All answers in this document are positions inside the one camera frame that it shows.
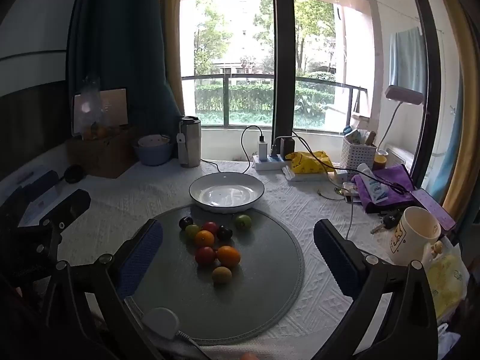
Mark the clear plastic bag of oranges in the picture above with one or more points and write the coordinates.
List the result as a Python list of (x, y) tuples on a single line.
[(92, 120)]

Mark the blue bowl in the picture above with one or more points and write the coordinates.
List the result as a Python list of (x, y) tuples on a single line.
[(152, 155)]

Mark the purple cloth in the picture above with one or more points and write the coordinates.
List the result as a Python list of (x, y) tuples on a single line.
[(397, 176)]

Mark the black plug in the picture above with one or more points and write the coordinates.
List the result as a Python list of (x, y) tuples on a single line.
[(275, 150)]

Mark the small orange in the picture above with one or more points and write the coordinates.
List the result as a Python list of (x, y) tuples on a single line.
[(228, 256), (204, 239)]

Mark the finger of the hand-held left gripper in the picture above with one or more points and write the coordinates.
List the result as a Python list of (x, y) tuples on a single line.
[(73, 204)]

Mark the black round device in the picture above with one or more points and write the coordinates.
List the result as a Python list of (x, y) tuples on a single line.
[(73, 173)]

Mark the tablet screen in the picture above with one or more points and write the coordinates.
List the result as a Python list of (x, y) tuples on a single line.
[(116, 107)]

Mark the red cherry tomato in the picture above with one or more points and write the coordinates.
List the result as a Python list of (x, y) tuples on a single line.
[(210, 227), (205, 255)]

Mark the white textured tablecloth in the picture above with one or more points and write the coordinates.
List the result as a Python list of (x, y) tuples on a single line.
[(131, 198)]

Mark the teal curtain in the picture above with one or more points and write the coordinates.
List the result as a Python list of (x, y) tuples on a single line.
[(123, 37)]

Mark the yellow printed plastic bag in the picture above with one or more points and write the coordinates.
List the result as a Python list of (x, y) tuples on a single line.
[(309, 161)]

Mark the light blue towel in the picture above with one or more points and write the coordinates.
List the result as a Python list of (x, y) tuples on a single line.
[(407, 60)]

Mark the balcony railing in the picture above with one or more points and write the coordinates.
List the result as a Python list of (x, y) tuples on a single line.
[(225, 97)]

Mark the cardboard box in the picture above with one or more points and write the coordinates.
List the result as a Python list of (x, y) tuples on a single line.
[(101, 157)]

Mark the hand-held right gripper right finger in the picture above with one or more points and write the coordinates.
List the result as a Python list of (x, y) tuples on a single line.
[(333, 258)]

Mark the white woven basket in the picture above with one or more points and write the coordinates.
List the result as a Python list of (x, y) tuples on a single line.
[(358, 155)]

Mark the blue paper leaflet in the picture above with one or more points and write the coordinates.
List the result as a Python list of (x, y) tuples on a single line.
[(41, 202)]

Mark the green plum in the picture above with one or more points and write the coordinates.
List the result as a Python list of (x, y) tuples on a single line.
[(192, 230), (243, 221)]

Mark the black car key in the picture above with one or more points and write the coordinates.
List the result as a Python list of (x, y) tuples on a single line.
[(390, 219)]

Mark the cream printed mug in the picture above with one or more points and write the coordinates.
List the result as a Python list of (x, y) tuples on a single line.
[(408, 240)]

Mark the brown longan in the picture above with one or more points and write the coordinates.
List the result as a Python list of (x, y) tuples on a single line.
[(221, 274)]

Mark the white tissue packet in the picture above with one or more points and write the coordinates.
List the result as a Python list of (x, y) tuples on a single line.
[(300, 177)]

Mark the black charger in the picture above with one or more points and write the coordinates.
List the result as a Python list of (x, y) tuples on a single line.
[(288, 146)]

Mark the grey round placemat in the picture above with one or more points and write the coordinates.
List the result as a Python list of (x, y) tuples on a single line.
[(270, 270)]

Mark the dark cherry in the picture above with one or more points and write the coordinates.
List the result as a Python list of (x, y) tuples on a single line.
[(185, 222), (224, 232)]

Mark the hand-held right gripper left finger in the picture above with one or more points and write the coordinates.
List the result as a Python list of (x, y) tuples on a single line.
[(142, 255)]

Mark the stainless steel tumbler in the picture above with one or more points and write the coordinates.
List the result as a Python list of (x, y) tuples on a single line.
[(189, 142)]

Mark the white charger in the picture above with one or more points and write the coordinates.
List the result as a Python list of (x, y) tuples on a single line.
[(262, 149)]

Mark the desk lamp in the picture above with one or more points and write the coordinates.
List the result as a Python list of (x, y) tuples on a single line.
[(405, 95)]

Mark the dark window frame post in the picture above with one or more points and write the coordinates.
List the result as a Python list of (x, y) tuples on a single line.
[(284, 63)]

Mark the pale yellow plastic bag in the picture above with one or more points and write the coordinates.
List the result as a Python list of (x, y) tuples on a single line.
[(448, 281)]

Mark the smartphone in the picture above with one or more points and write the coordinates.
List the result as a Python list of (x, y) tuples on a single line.
[(433, 208)]

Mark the white tube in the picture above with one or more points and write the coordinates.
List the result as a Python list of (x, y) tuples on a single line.
[(373, 185)]

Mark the amber jar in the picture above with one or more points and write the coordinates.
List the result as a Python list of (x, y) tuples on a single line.
[(379, 162)]

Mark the white power strip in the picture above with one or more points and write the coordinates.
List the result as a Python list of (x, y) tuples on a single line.
[(270, 163)]

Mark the white plate with dark rim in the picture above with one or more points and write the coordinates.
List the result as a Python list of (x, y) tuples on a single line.
[(226, 194)]

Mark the yellow curtain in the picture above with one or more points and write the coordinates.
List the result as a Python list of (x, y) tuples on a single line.
[(170, 45), (463, 101)]

